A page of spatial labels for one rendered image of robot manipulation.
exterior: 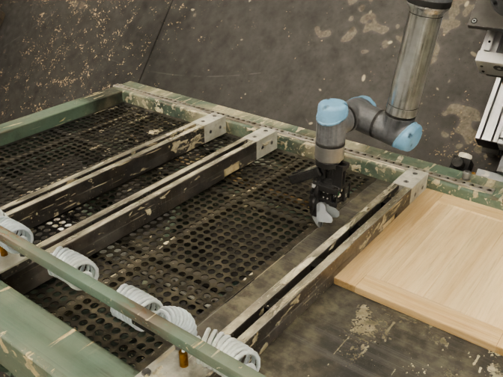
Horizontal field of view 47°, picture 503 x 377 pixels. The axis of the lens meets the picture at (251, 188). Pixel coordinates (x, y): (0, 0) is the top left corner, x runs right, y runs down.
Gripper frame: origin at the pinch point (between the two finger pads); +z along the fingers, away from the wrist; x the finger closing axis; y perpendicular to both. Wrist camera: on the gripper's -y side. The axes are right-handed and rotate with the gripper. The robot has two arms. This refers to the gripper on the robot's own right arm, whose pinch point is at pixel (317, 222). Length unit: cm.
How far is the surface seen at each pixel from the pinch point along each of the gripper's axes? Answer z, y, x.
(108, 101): 0, -122, 29
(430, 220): 0.7, 23.9, 20.8
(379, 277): 0.7, 24.3, -11.6
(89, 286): -24, -1, -74
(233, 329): -5, 12, -52
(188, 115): 0, -84, 38
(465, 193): -1.5, 27.5, 38.0
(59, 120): 0, -122, 4
